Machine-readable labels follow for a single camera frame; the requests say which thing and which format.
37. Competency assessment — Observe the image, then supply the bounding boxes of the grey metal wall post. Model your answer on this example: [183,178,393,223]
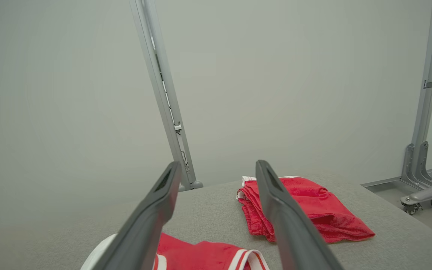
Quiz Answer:
[129,0,204,192]

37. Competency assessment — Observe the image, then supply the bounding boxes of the red white printed jersey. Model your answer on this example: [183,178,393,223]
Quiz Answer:
[81,232,271,270]

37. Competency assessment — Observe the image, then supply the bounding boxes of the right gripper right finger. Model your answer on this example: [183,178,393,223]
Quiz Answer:
[255,160,344,270]

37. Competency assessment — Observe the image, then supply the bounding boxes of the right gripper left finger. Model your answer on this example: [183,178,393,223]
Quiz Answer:
[92,161,183,270]

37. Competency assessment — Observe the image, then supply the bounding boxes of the grey frame base rail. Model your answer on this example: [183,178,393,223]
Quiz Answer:
[361,166,432,189]

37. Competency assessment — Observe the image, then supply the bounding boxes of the grey bracketed frame post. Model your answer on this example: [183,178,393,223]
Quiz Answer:
[400,0,432,190]

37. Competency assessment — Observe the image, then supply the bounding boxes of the red shorts with white stripe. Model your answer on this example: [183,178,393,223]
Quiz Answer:
[236,175,376,244]

